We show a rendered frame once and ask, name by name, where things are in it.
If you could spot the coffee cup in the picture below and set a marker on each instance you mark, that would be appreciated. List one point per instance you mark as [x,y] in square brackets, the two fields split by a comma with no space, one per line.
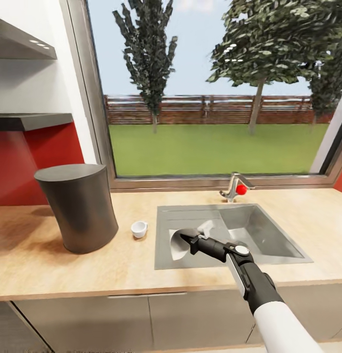
[139,229]

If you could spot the paper coffee filter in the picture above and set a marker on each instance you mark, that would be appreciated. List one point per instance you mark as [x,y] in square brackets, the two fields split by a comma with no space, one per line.
[178,245]

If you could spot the drop in sink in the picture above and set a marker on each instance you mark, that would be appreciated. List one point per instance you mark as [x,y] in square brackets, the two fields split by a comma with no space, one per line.
[246,224]

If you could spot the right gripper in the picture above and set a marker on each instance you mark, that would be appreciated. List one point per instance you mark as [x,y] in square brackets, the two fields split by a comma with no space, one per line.
[200,244]

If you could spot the dishwasher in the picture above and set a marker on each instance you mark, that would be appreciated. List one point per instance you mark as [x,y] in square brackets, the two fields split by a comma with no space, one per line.
[15,336]

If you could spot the cabinet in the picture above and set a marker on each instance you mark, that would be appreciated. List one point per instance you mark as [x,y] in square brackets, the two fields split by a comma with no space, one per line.
[171,321]

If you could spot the coffee maker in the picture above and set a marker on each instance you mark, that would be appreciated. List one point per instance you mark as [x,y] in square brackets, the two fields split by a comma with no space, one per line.
[80,199]

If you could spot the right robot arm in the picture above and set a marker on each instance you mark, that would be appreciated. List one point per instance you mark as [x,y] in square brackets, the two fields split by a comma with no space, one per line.
[280,330]

